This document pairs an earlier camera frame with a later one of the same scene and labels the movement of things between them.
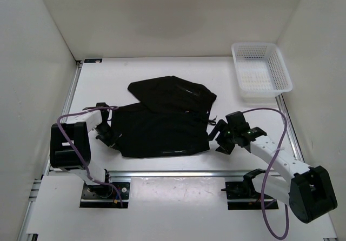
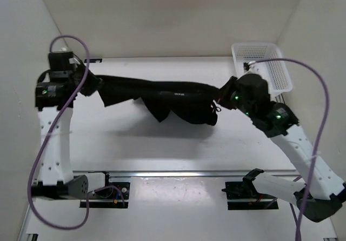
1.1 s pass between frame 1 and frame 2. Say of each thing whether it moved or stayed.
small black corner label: stayed
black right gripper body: moved
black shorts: moved
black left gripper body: moved
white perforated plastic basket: stayed
